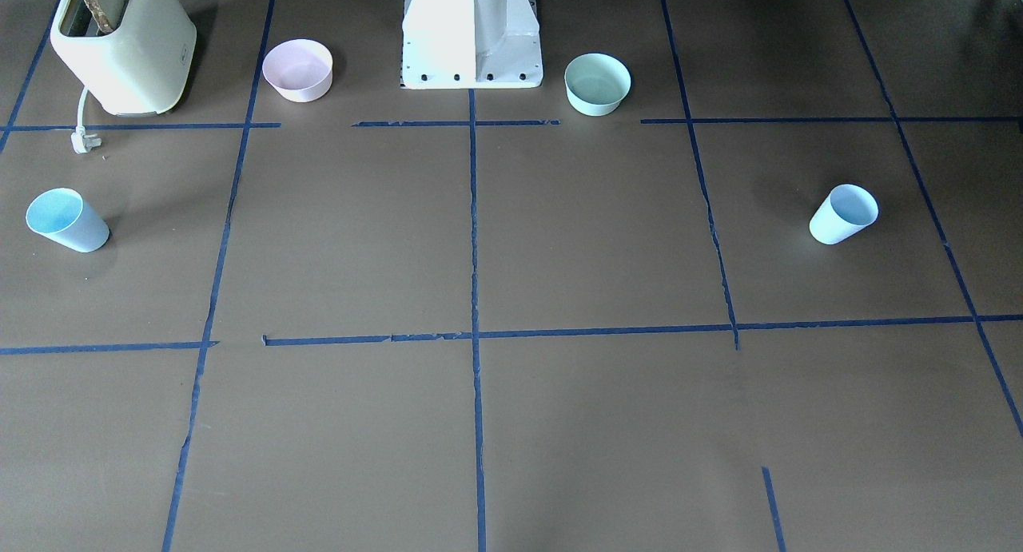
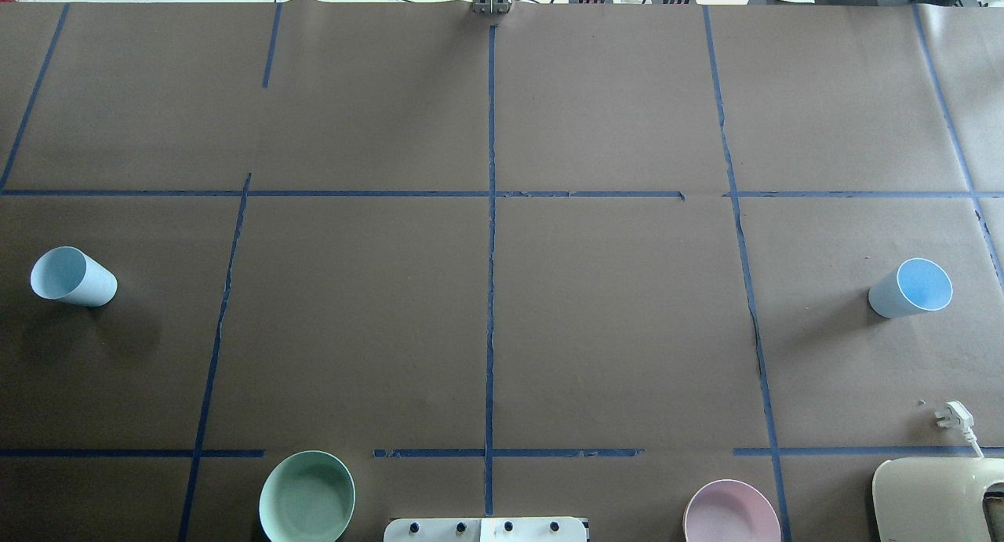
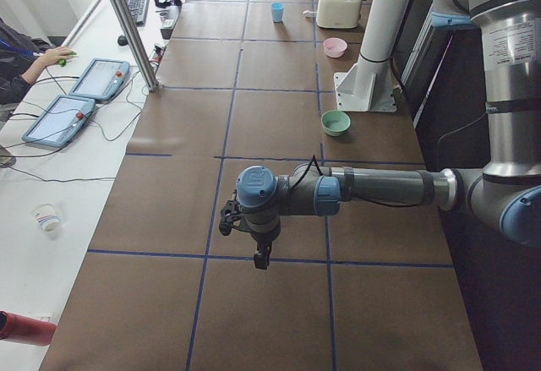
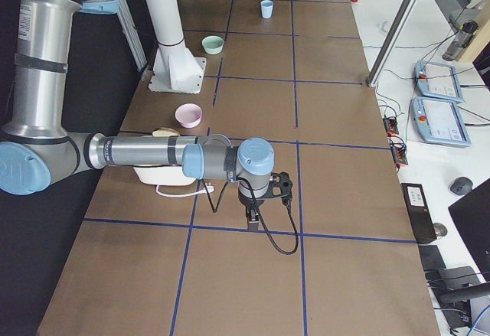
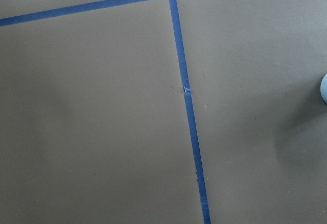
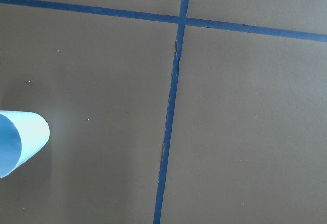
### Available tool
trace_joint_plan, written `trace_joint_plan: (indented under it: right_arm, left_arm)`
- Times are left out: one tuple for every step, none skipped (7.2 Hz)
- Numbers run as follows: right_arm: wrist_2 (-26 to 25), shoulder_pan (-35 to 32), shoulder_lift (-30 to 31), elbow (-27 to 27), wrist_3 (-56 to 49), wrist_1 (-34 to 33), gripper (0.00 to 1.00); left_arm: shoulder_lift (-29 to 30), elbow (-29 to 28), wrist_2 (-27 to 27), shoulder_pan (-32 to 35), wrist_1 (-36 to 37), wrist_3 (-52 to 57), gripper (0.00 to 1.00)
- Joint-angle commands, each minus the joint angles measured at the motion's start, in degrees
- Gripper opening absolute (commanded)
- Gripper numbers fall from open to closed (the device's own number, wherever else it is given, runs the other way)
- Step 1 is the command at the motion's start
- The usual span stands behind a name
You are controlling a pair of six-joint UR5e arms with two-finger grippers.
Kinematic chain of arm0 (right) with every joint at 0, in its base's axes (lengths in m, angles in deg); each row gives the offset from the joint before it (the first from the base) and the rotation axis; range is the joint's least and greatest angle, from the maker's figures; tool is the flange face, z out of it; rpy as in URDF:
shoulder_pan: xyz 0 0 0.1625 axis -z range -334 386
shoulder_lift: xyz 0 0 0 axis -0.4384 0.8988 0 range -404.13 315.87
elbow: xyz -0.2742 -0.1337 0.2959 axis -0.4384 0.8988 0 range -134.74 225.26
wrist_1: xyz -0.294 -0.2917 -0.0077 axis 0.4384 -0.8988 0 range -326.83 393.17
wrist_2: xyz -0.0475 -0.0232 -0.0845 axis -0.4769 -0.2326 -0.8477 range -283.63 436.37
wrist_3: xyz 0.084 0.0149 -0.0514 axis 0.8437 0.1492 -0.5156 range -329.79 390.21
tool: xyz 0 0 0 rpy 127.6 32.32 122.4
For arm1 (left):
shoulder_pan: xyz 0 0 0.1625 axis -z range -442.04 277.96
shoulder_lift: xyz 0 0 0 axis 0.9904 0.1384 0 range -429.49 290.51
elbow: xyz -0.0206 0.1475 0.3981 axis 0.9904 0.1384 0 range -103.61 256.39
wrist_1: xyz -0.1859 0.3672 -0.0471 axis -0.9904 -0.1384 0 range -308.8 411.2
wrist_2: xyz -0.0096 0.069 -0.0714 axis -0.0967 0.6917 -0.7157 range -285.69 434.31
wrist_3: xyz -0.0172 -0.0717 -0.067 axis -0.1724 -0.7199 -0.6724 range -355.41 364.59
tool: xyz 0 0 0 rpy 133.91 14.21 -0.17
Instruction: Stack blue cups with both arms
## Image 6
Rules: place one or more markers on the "light blue cup right side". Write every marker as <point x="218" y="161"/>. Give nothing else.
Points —
<point x="23" y="134"/>

